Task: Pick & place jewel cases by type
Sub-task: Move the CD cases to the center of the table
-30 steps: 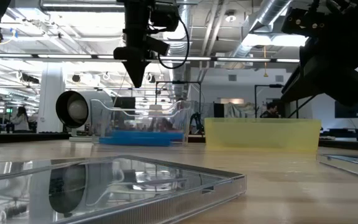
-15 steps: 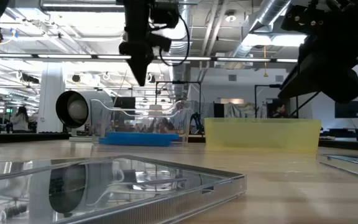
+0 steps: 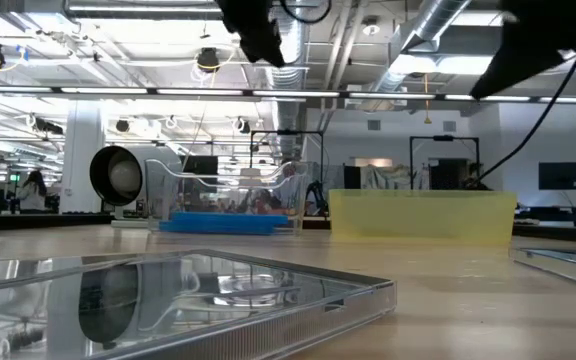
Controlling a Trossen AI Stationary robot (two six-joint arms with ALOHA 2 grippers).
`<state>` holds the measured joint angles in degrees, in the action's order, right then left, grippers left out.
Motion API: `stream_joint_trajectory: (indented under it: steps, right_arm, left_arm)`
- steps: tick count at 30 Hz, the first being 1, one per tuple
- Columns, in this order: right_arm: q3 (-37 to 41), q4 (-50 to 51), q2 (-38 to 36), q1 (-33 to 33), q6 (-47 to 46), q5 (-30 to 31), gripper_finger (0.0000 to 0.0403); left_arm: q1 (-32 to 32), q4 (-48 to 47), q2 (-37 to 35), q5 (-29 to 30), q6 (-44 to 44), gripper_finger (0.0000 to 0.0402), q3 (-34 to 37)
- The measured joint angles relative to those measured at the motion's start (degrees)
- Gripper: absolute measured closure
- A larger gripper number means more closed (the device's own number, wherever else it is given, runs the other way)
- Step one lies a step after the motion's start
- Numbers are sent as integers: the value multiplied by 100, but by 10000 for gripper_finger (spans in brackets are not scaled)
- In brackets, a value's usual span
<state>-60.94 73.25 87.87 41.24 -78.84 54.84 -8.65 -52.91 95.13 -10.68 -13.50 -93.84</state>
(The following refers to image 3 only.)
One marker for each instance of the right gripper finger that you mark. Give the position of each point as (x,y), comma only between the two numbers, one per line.
(518,62)

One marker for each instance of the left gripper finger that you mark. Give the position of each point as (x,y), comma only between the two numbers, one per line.
(263,47)

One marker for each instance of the black clear jewel case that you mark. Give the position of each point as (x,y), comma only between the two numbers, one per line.
(168,300)
(568,267)

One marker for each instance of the long ceiling light strip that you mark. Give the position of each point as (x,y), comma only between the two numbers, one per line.
(198,92)

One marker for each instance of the black computer monitor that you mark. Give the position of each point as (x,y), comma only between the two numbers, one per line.
(563,175)

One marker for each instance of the clear plastic bin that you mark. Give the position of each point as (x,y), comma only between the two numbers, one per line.
(293,200)

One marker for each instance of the yellow plastic bin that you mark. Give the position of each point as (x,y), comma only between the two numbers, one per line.
(418,215)

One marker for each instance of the white cylindrical spotlight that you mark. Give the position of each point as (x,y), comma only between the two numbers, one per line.
(123,175)

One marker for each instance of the white building column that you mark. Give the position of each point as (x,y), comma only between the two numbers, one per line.
(83,165)

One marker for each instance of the person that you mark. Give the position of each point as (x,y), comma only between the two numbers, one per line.
(33,192)

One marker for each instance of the silver ventilation duct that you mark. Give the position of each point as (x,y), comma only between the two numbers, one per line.
(433,20)
(295,45)

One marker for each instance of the round black wall speaker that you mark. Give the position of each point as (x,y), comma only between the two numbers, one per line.
(123,125)

